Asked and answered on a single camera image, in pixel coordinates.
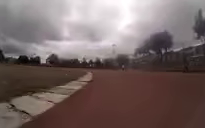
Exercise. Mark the tall light mast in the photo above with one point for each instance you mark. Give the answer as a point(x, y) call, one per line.
point(113, 53)

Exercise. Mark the person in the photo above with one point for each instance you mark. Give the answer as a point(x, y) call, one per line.
point(123, 67)

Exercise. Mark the row of trees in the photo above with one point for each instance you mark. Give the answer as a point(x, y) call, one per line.
point(56, 60)

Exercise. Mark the red running track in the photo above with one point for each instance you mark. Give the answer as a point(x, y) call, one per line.
point(136, 100)

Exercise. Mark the large dark tree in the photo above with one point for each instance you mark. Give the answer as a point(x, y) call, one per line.
point(158, 42)

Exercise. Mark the fence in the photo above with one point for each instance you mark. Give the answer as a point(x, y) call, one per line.
point(170, 63)

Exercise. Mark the brown dry grass field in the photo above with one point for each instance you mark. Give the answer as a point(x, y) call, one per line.
point(26, 80)

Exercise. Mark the long pale building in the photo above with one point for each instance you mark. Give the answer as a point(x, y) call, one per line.
point(183, 55)

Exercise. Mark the pale concrete kerb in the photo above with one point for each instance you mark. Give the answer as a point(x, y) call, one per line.
point(30, 105)

